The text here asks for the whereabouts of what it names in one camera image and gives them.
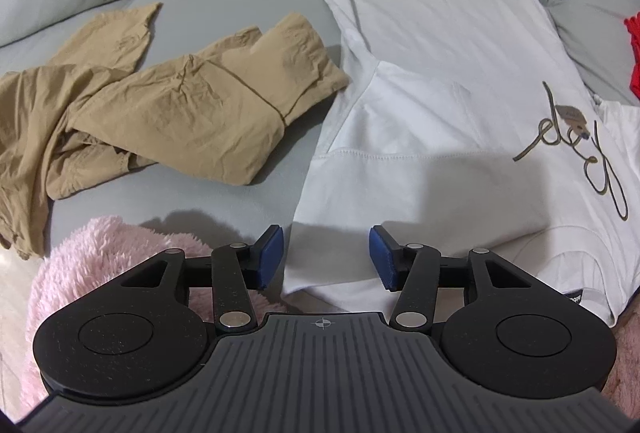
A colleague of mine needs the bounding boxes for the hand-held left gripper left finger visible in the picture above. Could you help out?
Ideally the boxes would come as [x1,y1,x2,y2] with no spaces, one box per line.
[107,225,285,333]

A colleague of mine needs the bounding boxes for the white t-shirt with script print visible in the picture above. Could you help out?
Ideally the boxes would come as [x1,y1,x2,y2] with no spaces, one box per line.
[280,0,640,329]

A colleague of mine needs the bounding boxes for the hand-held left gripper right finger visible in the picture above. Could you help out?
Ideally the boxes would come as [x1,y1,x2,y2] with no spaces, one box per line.
[368,223,539,330]

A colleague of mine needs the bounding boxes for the red cloth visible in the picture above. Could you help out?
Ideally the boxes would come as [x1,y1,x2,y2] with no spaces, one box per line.
[623,12,640,102]

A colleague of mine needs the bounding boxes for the khaki pants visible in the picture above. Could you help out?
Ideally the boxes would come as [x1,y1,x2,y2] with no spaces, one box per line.
[0,2,350,260]

